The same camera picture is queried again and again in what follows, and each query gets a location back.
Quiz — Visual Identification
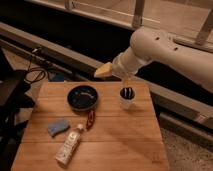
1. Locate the dark ceramic bowl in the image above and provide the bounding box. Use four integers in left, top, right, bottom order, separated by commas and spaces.
67, 85, 99, 111

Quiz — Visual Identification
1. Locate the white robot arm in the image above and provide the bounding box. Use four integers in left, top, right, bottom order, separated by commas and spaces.
94, 27, 213, 93

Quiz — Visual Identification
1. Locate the white cup with utensils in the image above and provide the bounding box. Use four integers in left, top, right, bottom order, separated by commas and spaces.
120, 87, 135, 109

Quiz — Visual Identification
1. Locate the red pocket knife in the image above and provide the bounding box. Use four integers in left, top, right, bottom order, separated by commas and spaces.
86, 110, 95, 131

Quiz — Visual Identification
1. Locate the blue sponge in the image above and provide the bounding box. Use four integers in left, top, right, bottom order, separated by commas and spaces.
47, 119, 70, 137

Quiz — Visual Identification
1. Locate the clear plastic bottle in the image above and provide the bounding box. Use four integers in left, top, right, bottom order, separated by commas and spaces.
55, 124, 84, 165

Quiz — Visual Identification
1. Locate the black stand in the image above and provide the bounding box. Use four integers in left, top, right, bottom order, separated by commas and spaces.
0, 48, 35, 171

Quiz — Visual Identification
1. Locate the metal window railing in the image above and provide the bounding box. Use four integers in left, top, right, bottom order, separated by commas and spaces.
26, 0, 213, 53

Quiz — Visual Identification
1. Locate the black cable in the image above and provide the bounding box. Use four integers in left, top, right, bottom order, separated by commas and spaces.
23, 47, 54, 84

